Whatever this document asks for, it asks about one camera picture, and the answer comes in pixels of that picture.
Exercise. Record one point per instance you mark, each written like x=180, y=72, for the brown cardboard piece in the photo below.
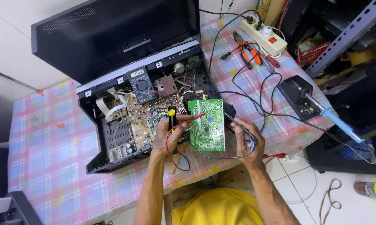
x=172, y=164

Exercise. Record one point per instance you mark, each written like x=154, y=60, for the person's right hand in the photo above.
x=252, y=150

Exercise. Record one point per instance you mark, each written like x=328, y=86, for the green circuit board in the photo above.
x=208, y=125

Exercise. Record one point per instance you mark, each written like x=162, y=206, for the blue soldering iron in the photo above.
x=338, y=120

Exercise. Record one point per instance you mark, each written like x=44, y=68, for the blue plastic bag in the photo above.
x=356, y=151

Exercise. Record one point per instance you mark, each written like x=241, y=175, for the black plug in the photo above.
x=259, y=25
x=249, y=19

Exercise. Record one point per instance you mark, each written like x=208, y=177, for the black device cover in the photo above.
x=113, y=34

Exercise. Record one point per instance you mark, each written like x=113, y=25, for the person's left hand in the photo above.
x=163, y=137

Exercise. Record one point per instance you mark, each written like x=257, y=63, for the white plug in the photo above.
x=266, y=31

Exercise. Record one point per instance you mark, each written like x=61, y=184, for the orange black pliers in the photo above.
x=244, y=51

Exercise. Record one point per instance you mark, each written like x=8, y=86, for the spray can with yellow cap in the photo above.
x=370, y=189

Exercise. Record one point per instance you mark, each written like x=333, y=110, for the black soldering iron stand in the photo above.
x=295, y=93

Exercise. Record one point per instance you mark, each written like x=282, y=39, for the open black electronics chassis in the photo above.
x=125, y=131

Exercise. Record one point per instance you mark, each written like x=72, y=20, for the black multimeter probe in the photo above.
x=234, y=121

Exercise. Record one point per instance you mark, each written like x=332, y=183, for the black digital multimeter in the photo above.
x=141, y=85

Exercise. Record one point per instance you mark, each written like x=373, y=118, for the plaid tablecloth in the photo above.
x=60, y=147

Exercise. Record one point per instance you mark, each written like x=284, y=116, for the person's yellow shirt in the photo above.
x=216, y=209

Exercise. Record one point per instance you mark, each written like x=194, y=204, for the beige power strip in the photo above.
x=269, y=40

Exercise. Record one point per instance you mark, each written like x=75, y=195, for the brown rubber band loop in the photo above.
x=331, y=203

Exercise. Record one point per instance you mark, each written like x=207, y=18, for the black yellow screwdriver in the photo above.
x=172, y=116

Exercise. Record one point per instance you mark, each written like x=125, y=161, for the red multimeter probe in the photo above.
x=194, y=118

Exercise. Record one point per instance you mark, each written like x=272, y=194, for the grey metal shelf rack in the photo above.
x=344, y=34

